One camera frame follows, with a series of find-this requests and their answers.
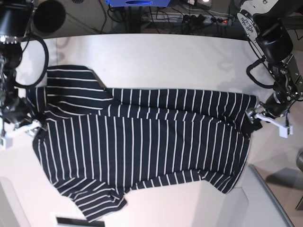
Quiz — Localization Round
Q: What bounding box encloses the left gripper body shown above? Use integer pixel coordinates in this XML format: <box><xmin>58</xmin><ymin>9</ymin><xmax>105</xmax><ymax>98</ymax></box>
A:
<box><xmin>257</xmin><ymin>92</ymin><xmax>294</xmax><ymax>118</ymax></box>

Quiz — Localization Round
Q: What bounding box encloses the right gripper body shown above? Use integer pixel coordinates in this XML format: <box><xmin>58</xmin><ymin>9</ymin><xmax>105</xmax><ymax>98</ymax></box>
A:
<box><xmin>0</xmin><ymin>97</ymin><xmax>33</xmax><ymax>130</ymax></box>

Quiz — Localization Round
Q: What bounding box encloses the navy white striped t-shirt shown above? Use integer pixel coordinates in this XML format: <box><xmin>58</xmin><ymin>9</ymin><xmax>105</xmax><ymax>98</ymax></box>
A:
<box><xmin>26</xmin><ymin>65</ymin><xmax>258</xmax><ymax>222</ymax></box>

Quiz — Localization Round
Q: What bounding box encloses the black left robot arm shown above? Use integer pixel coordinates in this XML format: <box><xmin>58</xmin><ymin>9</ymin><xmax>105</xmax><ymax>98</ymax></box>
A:
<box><xmin>237</xmin><ymin>0</ymin><xmax>303</xmax><ymax>138</ymax></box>

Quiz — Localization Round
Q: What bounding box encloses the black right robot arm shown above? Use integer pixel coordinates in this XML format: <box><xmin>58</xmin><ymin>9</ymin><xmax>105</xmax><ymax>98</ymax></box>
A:
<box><xmin>0</xmin><ymin>0</ymin><xmax>49</xmax><ymax>129</ymax></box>

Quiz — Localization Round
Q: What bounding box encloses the black round stand base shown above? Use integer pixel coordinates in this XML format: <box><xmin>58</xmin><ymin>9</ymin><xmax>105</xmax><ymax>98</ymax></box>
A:
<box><xmin>33</xmin><ymin>0</ymin><xmax>66</xmax><ymax>34</ymax></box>

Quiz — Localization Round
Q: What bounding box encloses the white power strip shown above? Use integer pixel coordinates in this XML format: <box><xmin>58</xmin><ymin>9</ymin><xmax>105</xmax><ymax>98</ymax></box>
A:
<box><xmin>142</xmin><ymin>11</ymin><xmax>235</xmax><ymax>26</ymax></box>

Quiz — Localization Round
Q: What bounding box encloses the blue box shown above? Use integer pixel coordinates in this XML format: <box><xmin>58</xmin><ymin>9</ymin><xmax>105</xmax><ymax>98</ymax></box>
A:
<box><xmin>105</xmin><ymin>0</ymin><xmax>170</xmax><ymax>7</ymax></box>

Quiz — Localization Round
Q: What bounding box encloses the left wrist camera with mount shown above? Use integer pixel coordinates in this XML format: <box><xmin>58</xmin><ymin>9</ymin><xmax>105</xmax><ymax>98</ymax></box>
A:
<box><xmin>246</xmin><ymin>108</ymin><xmax>294</xmax><ymax>139</ymax></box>

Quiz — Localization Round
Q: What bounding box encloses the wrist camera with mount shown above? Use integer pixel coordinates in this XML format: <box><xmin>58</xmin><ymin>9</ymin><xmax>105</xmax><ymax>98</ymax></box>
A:
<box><xmin>246</xmin><ymin>108</ymin><xmax>294</xmax><ymax>139</ymax></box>
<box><xmin>0</xmin><ymin>119</ymin><xmax>42</xmax><ymax>150</ymax></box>

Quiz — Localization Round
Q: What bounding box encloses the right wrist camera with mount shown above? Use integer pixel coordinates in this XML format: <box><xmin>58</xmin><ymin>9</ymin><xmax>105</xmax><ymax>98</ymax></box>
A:
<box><xmin>0</xmin><ymin>119</ymin><xmax>42</xmax><ymax>150</ymax></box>

